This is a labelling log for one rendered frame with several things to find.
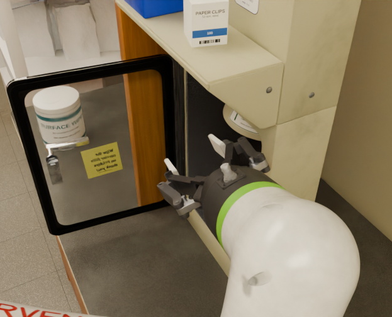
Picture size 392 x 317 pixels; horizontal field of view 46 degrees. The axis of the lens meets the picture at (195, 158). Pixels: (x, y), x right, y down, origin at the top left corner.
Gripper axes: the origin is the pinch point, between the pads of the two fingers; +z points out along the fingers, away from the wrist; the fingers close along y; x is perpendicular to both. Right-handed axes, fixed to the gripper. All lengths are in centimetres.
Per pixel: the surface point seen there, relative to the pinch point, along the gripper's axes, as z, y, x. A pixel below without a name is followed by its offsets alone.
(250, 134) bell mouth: 3.8, -10.6, 2.4
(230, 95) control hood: -13.3, -6.1, -10.1
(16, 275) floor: 139, 86, 60
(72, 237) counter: 38, 31, 16
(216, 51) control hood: -7.8, -8.2, -14.8
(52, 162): 22.9, 23.1, -5.3
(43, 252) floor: 149, 72, 60
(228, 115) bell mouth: 8.7, -9.7, -0.8
